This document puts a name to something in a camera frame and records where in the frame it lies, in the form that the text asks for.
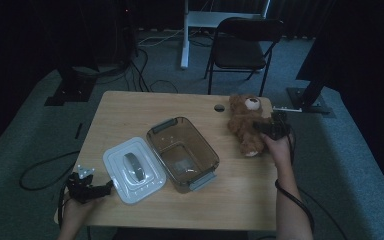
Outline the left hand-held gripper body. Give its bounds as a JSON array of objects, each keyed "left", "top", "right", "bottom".
[{"left": 65, "top": 164, "right": 98, "bottom": 204}]

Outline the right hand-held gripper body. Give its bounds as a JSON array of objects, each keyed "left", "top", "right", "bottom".
[{"left": 263, "top": 105, "right": 303, "bottom": 141}]

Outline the brown teddy bear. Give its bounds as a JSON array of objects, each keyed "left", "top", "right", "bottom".
[{"left": 226, "top": 93, "right": 275, "bottom": 158}]

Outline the white storage box lid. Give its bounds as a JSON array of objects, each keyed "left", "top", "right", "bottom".
[{"left": 102, "top": 136, "right": 167, "bottom": 205}]

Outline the clear storage box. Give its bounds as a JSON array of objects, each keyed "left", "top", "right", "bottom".
[{"left": 145, "top": 116, "right": 221, "bottom": 195}]

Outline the person's right hand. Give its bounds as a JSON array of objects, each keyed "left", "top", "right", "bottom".
[{"left": 262, "top": 132, "right": 295, "bottom": 170}]

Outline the person's left hand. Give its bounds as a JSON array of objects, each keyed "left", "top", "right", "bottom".
[{"left": 61, "top": 195, "right": 98, "bottom": 228}]

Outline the black folding chair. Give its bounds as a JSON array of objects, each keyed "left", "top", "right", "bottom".
[{"left": 203, "top": 16, "right": 285, "bottom": 98}]

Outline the person's dark clothing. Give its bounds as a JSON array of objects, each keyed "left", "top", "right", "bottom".
[{"left": 112, "top": 227, "right": 249, "bottom": 240}]

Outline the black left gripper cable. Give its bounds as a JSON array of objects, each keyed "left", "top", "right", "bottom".
[{"left": 57, "top": 173, "right": 78, "bottom": 231}]

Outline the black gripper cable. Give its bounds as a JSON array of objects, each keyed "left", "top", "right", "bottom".
[
  {"left": 263, "top": 126, "right": 349, "bottom": 240},
  {"left": 57, "top": 173, "right": 78, "bottom": 231}
]

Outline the black stand with base plate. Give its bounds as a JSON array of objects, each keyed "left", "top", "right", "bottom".
[
  {"left": 286, "top": 0, "right": 336, "bottom": 118},
  {"left": 43, "top": 63, "right": 99, "bottom": 107}
]

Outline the black looped floor cable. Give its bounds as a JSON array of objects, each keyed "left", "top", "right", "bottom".
[{"left": 18, "top": 150, "right": 82, "bottom": 192}]

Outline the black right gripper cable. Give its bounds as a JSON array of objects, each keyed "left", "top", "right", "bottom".
[{"left": 263, "top": 126, "right": 349, "bottom": 240}]

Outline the bundle of black floor cables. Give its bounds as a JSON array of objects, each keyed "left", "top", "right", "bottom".
[{"left": 93, "top": 46, "right": 180, "bottom": 94}]

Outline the white floor cable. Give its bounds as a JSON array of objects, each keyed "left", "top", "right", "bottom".
[{"left": 137, "top": 28, "right": 185, "bottom": 48}]

